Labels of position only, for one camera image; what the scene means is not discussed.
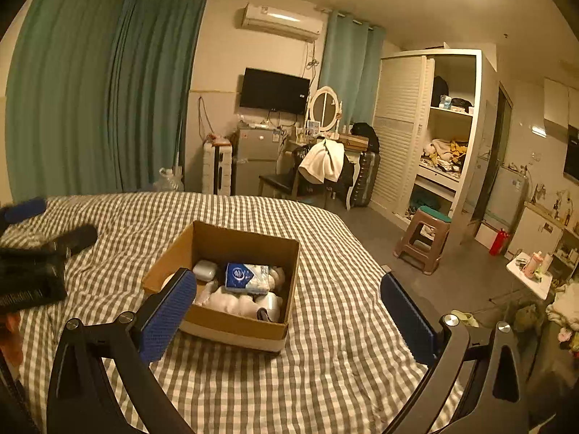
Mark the white wardrobe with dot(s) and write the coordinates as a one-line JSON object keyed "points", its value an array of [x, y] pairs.
{"points": [[398, 135]]}

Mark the white earbuds case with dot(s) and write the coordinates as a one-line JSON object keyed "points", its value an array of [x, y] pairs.
{"points": [[203, 269]]}

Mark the checkered bed blanket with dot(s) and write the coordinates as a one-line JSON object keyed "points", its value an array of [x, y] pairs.
{"points": [[339, 348]]}

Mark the small silver fridge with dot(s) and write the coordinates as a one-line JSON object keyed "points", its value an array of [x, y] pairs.
{"points": [[258, 162]]}

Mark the blue white tissue pack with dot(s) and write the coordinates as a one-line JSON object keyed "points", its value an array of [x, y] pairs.
{"points": [[246, 278]]}

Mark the dark wooden chair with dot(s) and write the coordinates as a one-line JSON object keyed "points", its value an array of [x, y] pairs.
{"points": [[276, 183]]}

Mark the long green curtain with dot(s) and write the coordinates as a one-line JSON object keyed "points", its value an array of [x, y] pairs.
{"points": [[154, 90], [63, 99]]}

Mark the white towel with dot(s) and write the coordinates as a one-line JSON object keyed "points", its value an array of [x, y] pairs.
{"points": [[319, 160]]}

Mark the small white jar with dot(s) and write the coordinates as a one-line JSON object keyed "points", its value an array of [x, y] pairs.
{"points": [[268, 309]]}

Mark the white socks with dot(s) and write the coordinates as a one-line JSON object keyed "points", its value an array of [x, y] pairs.
{"points": [[230, 303]]}

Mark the dark hard suitcase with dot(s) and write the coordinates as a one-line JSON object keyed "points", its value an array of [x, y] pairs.
{"points": [[364, 181]]}

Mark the white oval mirror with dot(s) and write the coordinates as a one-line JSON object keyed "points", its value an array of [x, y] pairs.
{"points": [[325, 108]]}

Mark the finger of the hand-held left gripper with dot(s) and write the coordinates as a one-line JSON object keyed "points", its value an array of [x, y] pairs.
{"points": [[25, 210], [72, 237]]}

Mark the pile of clothes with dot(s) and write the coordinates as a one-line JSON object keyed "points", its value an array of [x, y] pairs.
{"points": [[441, 151]]}

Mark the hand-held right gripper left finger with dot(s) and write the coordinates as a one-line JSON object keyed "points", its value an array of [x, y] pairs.
{"points": [[165, 321]]}

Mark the red fire extinguisher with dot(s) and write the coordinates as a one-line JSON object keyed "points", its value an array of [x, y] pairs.
{"points": [[498, 243]]}

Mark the person's left forearm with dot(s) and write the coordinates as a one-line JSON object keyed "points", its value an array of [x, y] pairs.
{"points": [[11, 370]]}

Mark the white air conditioner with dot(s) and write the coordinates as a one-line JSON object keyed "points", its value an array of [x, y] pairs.
{"points": [[282, 20]]}

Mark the black wall television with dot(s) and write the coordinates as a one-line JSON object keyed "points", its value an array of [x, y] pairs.
{"points": [[273, 90]]}

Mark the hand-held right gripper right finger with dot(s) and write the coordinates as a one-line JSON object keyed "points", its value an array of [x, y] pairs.
{"points": [[409, 321]]}

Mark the clear water jug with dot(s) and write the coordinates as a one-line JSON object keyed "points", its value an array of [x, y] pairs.
{"points": [[168, 181]]}

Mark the brown plastic stool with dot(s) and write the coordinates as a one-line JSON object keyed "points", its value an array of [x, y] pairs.
{"points": [[420, 239]]}

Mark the black bag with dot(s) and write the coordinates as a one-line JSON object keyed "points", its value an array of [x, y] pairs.
{"points": [[365, 135]]}

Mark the brown cardboard box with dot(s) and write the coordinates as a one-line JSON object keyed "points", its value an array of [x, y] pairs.
{"points": [[235, 330]]}

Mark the pink cup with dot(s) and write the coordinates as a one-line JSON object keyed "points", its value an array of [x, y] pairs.
{"points": [[533, 263]]}

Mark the light teal curtain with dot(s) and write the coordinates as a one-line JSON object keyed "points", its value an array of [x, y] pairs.
{"points": [[353, 63]]}

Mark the small white table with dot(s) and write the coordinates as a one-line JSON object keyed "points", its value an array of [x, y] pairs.
{"points": [[524, 280]]}

